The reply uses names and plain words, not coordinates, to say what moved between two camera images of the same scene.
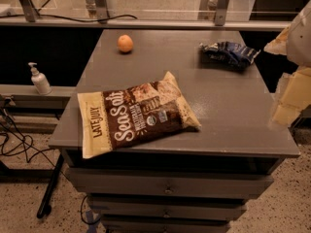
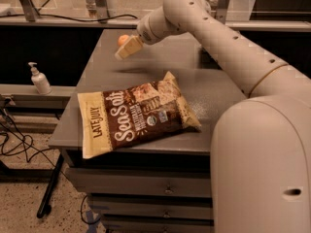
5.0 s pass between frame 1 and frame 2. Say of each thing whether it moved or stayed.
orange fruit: stayed
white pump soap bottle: stayed
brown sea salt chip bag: stayed
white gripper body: moved
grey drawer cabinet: stayed
